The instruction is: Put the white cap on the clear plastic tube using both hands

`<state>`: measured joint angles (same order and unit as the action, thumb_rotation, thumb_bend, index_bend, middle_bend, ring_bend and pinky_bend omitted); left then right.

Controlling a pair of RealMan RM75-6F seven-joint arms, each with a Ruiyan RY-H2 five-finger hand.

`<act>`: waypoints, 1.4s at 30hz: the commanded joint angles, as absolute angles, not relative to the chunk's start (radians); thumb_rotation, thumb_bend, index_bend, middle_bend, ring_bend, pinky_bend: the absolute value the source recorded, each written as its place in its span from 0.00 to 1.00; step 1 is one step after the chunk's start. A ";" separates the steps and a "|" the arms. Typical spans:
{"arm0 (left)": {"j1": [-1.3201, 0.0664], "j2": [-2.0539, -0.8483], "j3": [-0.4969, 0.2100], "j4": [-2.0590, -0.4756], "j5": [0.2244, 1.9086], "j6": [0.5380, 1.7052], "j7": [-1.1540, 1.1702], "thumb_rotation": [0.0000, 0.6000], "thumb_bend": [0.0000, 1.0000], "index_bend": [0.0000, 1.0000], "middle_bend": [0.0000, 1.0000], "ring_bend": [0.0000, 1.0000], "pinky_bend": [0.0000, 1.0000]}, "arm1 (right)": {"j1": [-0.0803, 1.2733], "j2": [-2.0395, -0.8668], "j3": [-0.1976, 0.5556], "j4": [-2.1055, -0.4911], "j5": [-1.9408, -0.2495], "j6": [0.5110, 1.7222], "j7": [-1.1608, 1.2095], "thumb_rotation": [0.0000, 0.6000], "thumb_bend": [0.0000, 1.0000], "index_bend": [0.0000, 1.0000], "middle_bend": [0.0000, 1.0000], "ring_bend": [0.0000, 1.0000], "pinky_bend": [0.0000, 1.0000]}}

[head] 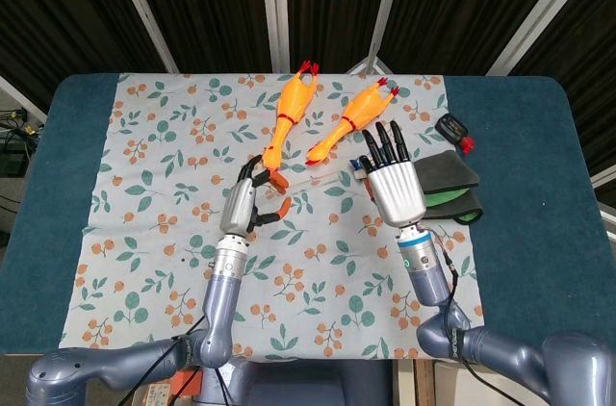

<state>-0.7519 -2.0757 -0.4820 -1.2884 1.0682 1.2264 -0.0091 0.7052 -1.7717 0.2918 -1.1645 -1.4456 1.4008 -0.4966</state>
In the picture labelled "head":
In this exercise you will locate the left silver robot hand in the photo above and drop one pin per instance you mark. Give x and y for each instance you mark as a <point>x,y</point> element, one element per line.
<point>238,211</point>

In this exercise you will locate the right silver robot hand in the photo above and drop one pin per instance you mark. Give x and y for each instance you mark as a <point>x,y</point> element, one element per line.
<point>397,189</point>

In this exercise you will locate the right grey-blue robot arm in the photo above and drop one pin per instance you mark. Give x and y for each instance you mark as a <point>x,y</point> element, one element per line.
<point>428,276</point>

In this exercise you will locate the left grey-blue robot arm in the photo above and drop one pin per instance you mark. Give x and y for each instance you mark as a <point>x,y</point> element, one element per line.
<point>221,295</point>

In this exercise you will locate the blue snack packet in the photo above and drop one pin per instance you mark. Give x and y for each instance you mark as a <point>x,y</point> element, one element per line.
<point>357,164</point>

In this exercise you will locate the dark grey folded cloth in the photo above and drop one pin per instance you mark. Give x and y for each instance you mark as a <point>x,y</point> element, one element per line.
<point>447,172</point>

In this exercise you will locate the small black digital timer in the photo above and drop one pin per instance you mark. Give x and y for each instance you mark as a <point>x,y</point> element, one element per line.
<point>450,127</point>

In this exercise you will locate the small red clip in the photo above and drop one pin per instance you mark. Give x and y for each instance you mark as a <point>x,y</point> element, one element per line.
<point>467,145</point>

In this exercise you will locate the short orange rubber chicken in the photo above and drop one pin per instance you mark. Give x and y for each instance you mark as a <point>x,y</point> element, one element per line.
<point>358,112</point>

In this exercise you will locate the floral leaf print tablecloth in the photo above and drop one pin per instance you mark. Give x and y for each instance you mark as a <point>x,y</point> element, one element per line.
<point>313,281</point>

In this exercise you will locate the long orange rubber chicken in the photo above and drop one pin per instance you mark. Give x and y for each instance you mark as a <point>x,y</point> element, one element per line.
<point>291,103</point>

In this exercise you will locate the white stand legs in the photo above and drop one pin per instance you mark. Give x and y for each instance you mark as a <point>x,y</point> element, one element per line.
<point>370,64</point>

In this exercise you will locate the dark blue table mat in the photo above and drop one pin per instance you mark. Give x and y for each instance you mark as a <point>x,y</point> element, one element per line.
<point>529,160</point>

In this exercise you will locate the orange block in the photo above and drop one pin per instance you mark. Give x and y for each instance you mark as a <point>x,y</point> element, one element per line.
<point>185,384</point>

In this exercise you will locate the grey-blue robot torso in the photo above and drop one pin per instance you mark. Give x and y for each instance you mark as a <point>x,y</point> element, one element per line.
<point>308,384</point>

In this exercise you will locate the white box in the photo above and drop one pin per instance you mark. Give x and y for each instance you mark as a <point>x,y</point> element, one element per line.
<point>447,377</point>

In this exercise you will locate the brown cardboard box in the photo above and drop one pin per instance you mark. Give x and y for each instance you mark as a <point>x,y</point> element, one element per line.
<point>156,391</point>

